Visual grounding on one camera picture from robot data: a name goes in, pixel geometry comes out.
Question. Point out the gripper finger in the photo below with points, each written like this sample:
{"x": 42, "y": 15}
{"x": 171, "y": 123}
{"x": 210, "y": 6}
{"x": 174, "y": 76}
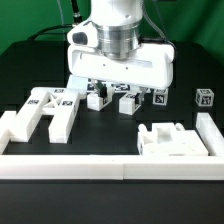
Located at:
{"x": 141, "y": 93}
{"x": 100, "y": 88}

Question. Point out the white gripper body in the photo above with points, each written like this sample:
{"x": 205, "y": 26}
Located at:
{"x": 116, "y": 54}

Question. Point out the white chair seat part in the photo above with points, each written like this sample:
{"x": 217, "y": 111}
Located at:
{"x": 169, "y": 139}

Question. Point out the white marker sheet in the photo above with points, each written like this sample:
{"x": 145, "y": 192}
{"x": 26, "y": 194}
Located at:
{"x": 84, "y": 85}

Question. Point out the white U-shaped fence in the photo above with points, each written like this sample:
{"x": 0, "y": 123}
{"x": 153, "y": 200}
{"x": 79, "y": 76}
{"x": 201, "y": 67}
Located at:
{"x": 123, "y": 167}

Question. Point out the white chair back frame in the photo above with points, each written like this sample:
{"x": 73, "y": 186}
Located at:
{"x": 59, "y": 103}

